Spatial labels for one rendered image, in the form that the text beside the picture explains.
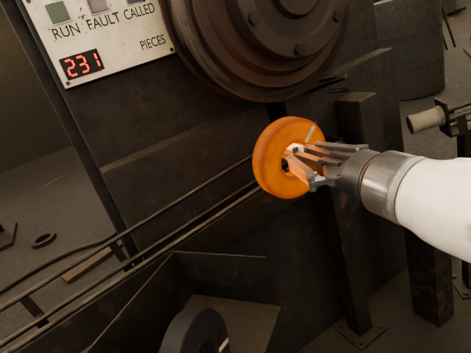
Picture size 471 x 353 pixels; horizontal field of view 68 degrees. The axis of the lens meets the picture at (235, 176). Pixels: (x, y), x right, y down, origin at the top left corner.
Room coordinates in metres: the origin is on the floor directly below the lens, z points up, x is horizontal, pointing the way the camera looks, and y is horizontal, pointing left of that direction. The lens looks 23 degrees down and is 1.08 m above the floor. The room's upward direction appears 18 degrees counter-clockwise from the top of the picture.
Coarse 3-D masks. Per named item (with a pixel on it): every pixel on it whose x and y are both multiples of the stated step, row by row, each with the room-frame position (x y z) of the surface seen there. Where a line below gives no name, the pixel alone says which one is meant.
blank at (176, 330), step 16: (176, 320) 0.37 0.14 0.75; (192, 320) 0.36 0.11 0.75; (208, 320) 0.39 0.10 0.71; (176, 336) 0.34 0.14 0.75; (192, 336) 0.35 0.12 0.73; (208, 336) 0.38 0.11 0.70; (224, 336) 0.41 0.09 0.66; (160, 352) 0.33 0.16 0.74; (176, 352) 0.33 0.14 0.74; (192, 352) 0.34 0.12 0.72; (208, 352) 0.39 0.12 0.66; (224, 352) 0.39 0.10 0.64
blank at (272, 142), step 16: (272, 128) 0.59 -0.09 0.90; (288, 128) 0.59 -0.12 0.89; (304, 128) 0.60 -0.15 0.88; (256, 144) 0.59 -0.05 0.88; (272, 144) 0.57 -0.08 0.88; (288, 144) 0.58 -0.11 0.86; (304, 144) 0.60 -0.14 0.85; (256, 160) 0.58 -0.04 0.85; (272, 160) 0.57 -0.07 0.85; (256, 176) 0.58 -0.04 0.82; (272, 176) 0.57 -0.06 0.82; (288, 176) 0.58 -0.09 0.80; (272, 192) 0.57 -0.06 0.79; (288, 192) 0.58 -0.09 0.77; (304, 192) 0.59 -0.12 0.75
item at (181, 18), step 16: (176, 0) 0.75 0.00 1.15; (176, 16) 0.75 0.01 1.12; (176, 32) 0.80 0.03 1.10; (192, 32) 0.76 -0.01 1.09; (192, 48) 0.75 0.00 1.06; (336, 48) 0.90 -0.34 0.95; (208, 64) 0.76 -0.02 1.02; (208, 80) 0.83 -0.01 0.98; (224, 80) 0.77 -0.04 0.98; (240, 80) 0.79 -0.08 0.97; (304, 80) 0.85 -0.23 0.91; (240, 96) 0.78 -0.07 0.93; (256, 96) 0.80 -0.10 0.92; (272, 96) 0.81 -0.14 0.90; (288, 96) 0.83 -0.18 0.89
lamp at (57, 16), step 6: (48, 6) 0.79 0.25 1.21; (54, 6) 0.80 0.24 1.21; (60, 6) 0.80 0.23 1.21; (48, 12) 0.79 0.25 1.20; (54, 12) 0.80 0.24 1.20; (60, 12) 0.80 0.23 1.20; (66, 12) 0.80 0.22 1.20; (54, 18) 0.79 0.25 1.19; (60, 18) 0.80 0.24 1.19; (66, 18) 0.80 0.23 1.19
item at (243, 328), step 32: (192, 256) 0.56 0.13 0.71; (224, 256) 0.52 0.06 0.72; (256, 256) 0.49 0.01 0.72; (160, 288) 0.53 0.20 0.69; (192, 288) 0.58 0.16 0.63; (224, 288) 0.54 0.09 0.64; (256, 288) 0.50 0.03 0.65; (128, 320) 0.46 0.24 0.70; (160, 320) 0.51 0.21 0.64; (224, 320) 0.49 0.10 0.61; (256, 320) 0.47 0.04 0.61; (96, 352) 0.41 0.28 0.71; (128, 352) 0.44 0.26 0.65; (256, 352) 0.41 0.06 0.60
